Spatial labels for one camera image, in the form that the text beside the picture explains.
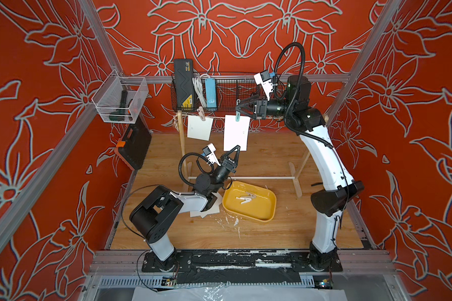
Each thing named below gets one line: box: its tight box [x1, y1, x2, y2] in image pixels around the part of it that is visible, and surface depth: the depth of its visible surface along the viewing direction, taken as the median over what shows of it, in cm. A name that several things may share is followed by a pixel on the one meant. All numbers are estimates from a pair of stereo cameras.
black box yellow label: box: [174, 58, 194, 111], surface depth 89 cm
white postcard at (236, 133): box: [223, 114, 251, 152], surface depth 70 cm
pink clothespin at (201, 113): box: [196, 105, 206, 122], surface depth 66 cm
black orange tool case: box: [114, 114, 152, 171], surface depth 99 cm
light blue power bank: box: [204, 78, 217, 109], surface depth 92 cm
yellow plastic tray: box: [221, 181, 277, 222], surface depth 92 cm
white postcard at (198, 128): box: [187, 115, 215, 142], surface depth 72 cm
